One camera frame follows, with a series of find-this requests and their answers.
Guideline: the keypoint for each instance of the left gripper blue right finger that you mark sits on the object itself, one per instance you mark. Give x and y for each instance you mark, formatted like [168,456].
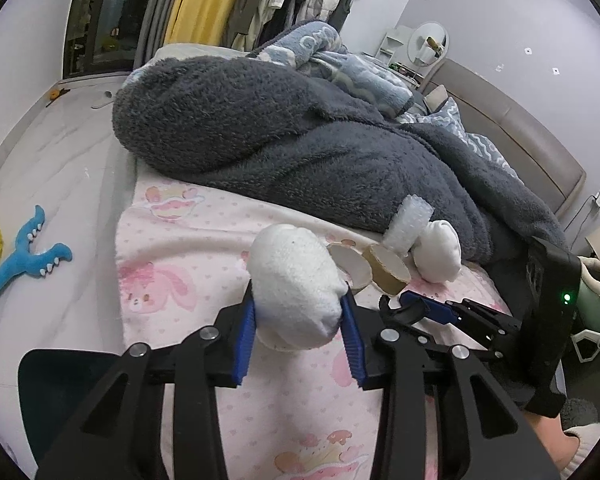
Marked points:
[352,340]

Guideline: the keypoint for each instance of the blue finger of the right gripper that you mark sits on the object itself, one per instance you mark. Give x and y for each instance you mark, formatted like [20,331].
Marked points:
[415,307]

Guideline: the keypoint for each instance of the grey curtain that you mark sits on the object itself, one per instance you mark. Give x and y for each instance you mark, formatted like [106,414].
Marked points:
[153,30]

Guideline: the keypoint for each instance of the yellow curtain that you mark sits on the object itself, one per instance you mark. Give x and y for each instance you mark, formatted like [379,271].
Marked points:
[197,21]

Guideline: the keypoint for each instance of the blue plush slingshot toy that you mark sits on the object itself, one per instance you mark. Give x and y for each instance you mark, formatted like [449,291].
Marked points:
[23,261]

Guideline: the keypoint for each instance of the light blue patterned blanket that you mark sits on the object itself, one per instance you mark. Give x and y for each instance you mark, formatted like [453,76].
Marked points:
[315,49]

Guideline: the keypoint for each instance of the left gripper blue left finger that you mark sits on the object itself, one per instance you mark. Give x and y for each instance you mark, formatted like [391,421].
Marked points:
[242,338]

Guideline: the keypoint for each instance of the pink cartoon bed sheet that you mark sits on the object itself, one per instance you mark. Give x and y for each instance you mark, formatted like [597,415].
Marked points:
[184,251]

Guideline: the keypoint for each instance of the grey upholstered headboard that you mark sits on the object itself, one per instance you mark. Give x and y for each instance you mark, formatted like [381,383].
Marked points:
[537,156]

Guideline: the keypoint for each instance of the white sock ball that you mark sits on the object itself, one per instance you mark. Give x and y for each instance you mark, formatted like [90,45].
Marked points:
[296,288]
[437,253]

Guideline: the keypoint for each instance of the person's right hand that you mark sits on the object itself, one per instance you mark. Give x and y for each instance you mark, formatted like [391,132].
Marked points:
[561,447]

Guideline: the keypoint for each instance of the white dressing table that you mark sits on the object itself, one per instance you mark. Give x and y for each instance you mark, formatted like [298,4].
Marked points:
[393,50]

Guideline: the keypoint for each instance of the dark teal trash bin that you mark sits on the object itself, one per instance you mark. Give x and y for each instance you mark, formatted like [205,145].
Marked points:
[52,383]

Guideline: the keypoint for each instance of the dark grey fleece blanket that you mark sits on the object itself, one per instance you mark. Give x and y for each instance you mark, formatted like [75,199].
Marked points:
[263,131]

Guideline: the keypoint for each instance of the dark balcony door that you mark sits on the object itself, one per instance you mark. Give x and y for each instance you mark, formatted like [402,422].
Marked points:
[102,36]

